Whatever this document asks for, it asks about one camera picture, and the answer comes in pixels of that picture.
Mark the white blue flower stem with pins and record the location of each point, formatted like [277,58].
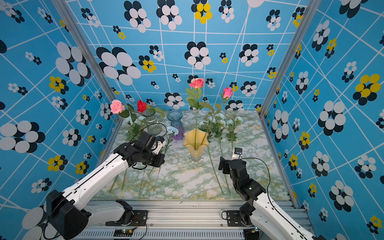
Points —
[207,126]

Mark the small green circuit board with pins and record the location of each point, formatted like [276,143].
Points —
[123,233]

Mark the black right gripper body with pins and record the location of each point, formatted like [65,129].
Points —
[227,163]

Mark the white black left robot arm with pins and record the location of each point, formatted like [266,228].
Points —
[69,212]

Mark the purple blue glass vase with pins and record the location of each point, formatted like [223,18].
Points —
[175,118]

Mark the clear ribbed glass vase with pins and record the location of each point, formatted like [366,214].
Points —
[151,121]

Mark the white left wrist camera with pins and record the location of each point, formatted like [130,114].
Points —
[160,142]

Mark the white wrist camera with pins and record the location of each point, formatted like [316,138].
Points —
[237,153]
[160,142]

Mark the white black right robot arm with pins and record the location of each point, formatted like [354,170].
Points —
[260,210]

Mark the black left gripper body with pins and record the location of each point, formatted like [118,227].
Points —
[157,159]

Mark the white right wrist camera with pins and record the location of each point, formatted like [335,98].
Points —
[237,153]

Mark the pink rose stem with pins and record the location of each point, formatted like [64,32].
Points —
[120,109]

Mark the pink and blue flower bunch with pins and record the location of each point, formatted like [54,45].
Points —
[195,93]

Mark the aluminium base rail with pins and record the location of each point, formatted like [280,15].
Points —
[192,220]

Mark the yellow fluted glass vase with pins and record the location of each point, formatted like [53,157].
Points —
[196,141]

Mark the red rose stem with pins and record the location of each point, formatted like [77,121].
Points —
[142,106]

